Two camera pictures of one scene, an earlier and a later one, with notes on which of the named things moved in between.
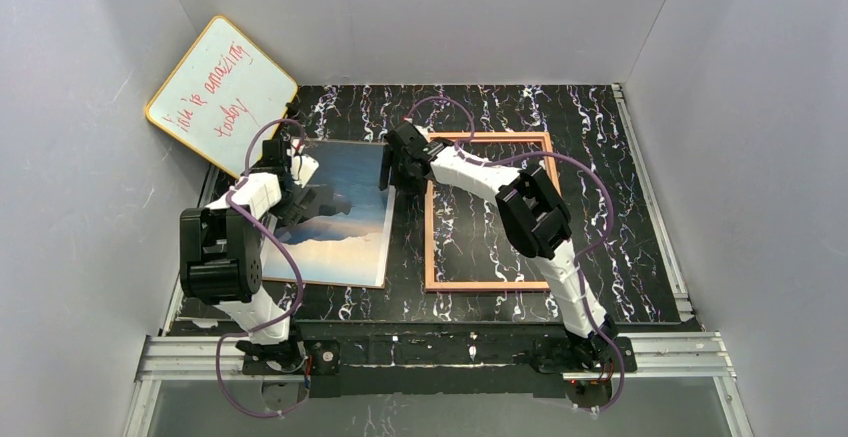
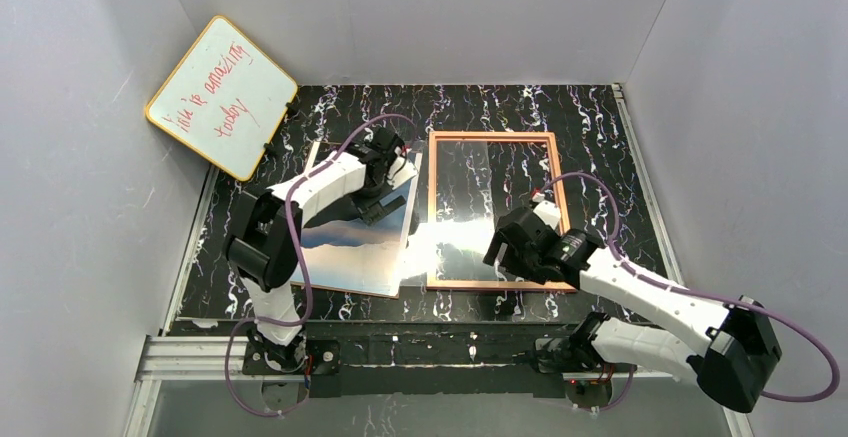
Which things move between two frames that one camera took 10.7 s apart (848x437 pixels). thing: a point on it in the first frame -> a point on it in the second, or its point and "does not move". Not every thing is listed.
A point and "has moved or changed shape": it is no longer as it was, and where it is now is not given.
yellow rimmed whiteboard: [223, 91] does not move
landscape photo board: [347, 249] has moved or changed shape
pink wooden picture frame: [431, 286] does not move
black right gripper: [395, 158] -> [502, 248]
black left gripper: [317, 200] -> [382, 207]
